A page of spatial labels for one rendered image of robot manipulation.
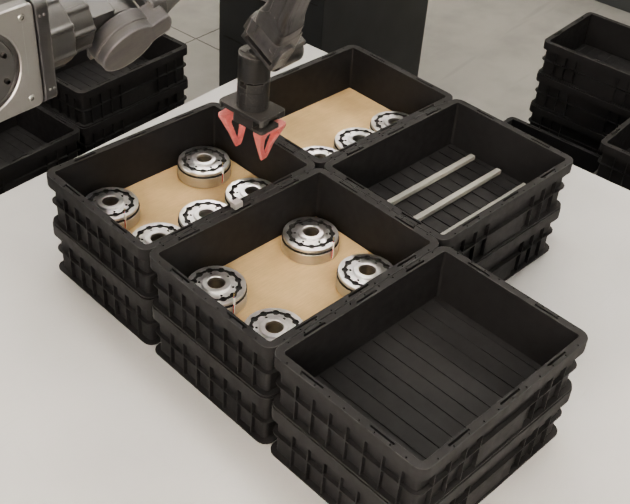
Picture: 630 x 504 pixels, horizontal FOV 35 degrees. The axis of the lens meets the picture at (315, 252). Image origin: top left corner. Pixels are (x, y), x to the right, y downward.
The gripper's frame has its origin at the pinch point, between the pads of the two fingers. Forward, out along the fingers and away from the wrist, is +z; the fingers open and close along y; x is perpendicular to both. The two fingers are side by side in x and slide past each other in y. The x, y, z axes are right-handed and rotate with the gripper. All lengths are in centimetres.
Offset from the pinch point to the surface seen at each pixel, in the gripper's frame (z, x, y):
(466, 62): 95, -221, 80
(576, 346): 2, 1, -68
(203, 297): 3.2, 32.3, -20.4
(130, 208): 10.5, 18.7, 12.0
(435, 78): 96, -200, 81
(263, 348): 3.4, 33.8, -34.4
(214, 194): 13.3, 1.8, 7.2
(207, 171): 10.4, 0.3, 10.6
